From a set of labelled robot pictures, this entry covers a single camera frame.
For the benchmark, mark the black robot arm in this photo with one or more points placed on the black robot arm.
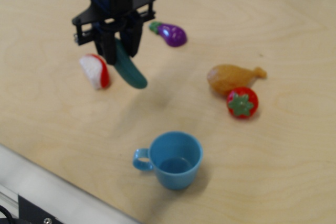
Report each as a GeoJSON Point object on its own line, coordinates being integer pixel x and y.
{"type": "Point", "coordinates": [112, 7]}

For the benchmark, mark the blue plastic cup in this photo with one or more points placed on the blue plastic cup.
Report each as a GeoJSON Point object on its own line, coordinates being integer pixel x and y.
{"type": "Point", "coordinates": [174, 157]}

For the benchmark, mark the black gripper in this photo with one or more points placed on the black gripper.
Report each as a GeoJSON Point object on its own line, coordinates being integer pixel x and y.
{"type": "Point", "coordinates": [129, 24]}

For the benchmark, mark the red toy strawberry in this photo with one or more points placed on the red toy strawberry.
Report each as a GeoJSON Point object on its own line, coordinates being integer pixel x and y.
{"type": "Point", "coordinates": [242, 102]}

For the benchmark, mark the red white toy apple slice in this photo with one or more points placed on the red white toy apple slice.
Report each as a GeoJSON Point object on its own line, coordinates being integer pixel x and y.
{"type": "Point", "coordinates": [96, 71]}

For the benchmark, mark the black metal bracket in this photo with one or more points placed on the black metal bracket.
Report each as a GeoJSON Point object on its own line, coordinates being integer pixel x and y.
{"type": "Point", "coordinates": [33, 214]}

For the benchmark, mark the green toy cucumber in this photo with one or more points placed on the green toy cucumber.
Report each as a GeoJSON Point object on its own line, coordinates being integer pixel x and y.
{"type": "Point", "coordinates": [127, 69]}

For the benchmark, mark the purple toy eggplant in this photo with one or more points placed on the purple toy eggplant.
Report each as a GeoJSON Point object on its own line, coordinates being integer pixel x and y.
{"type": "Point", "coordinates": [173, 35]}

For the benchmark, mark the brown toy chicken drumstick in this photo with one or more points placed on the brown toy chicken drumstick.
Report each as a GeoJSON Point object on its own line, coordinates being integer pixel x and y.
{"type": "Point", "coordinates": [224, 78]}

